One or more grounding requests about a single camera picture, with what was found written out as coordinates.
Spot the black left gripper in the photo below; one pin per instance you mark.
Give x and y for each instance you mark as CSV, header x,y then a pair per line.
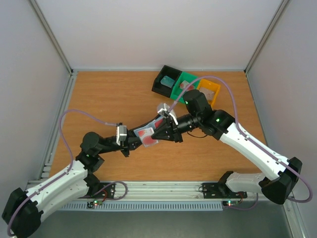
x,y
130,143

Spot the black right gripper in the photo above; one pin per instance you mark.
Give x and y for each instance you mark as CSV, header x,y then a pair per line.
x,y
174,131

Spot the white card with red circles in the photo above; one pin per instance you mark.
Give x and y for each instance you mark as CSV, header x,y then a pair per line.
x,y
145,137

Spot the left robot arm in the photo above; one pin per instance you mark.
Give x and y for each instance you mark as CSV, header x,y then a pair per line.
x,y
25,210

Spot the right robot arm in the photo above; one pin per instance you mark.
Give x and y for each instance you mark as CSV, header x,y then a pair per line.
x,y
278,174

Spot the red card in holder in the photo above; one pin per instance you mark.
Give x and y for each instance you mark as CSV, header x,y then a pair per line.
x,y
157,122

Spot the teal card stack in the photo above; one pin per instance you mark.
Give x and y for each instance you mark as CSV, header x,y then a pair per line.
x,y
167,81

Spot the red patterned card stack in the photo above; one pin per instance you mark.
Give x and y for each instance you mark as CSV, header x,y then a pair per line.
x,y
185,85

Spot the green plastic bin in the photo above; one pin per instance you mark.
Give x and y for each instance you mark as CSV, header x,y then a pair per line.
x,y
176,91

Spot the black plastic bin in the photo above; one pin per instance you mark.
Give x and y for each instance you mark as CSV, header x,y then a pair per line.
x,y
165,71

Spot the yellow plastic bin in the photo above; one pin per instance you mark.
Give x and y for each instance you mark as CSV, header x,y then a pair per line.
x,y
210,85

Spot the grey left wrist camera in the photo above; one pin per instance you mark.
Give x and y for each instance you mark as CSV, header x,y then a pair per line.
x,y
121,134

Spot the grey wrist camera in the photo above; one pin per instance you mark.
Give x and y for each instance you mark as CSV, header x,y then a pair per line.
x,y
165,111
121,134

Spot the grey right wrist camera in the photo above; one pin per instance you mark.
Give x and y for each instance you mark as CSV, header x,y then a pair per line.
x,y
165,111

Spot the aluminium front rail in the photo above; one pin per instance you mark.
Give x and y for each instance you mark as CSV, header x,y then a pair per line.
x,y
158,189

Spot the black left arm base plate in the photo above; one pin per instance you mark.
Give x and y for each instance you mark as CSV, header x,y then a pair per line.
x,y
101,190

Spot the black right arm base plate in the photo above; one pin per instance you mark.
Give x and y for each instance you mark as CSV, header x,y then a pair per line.
x,y
213,190

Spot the white slotted cable duct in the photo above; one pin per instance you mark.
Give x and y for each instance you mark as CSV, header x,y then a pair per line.
x,y
140,206

